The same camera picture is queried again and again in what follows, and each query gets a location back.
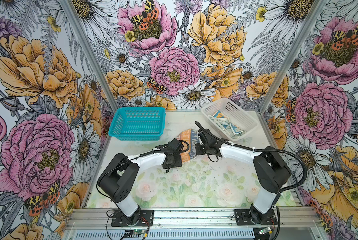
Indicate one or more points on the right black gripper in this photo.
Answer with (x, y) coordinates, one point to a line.
(198, 151)

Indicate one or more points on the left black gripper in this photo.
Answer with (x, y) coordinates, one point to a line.
(177, 164)

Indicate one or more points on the striped lettered towel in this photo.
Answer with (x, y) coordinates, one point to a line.
(192, 138)

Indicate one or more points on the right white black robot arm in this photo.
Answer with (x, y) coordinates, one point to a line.
(271, 170)

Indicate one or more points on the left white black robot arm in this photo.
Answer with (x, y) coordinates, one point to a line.
(118, 178)

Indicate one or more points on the blue patterned towel in basket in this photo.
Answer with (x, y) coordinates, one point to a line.
(226, 125)

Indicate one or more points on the white plastic basket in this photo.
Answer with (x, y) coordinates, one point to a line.
(236, 114)

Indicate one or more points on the teal plastic basket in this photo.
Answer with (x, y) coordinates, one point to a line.
(138, 123)

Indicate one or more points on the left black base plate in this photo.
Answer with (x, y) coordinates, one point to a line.
(141, 218)

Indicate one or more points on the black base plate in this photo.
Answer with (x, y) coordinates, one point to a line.
(141, 218)
(248, 217)

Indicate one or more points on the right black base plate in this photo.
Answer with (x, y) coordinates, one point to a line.
(248, 217)

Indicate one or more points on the white vented cable duct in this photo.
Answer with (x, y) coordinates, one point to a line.
(170, 234)

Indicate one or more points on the aluminium front rail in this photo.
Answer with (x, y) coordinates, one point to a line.
(191, 218)

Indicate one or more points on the right aluminium frame post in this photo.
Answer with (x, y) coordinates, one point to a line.
(308, 25)

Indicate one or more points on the aluminium frame post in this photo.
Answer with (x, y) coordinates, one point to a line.
(308, 25)
(81, 35)

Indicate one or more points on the left aluminium frame post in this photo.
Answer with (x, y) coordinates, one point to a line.
(81, 35)

